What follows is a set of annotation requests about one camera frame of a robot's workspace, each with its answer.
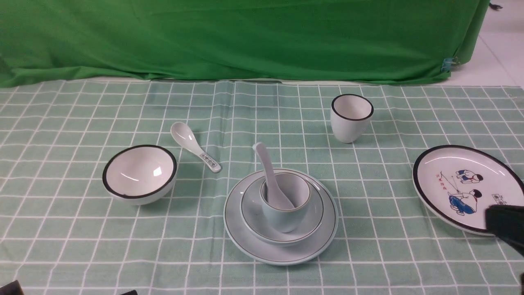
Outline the white plate with cartoon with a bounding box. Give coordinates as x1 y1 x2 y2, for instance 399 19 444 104
412 145 524 236

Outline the white bowl black rim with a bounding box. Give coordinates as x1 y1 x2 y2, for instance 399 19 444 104
102 144 178 206

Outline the white spoon patterned handle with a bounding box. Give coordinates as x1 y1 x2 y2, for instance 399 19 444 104
170 122 221 173

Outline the blue clip on backdrop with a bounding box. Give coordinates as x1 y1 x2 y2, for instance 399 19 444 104
440 58 455 72

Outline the pale blue bowl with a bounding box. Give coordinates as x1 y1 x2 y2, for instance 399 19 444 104
240 176 324 246

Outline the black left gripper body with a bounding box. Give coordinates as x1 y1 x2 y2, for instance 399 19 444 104
0 281 24 295

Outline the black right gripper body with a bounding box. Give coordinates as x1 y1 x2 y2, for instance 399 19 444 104
485 204 524 256

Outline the white cup black rim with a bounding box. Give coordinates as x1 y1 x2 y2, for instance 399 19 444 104
330 94 374 144

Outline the plain white spoon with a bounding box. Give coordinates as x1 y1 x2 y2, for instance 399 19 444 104
253 142 294 210

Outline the green backdrop cloth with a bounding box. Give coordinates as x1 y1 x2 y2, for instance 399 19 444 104
1 0 489 88

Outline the pale blue plate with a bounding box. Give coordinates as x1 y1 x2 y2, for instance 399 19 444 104
224 168 339 266

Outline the pale blue cup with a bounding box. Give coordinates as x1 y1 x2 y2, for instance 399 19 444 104
260 172 311 233

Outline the green checkered tablecloth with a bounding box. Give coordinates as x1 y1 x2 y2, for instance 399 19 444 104
0 80 523 295

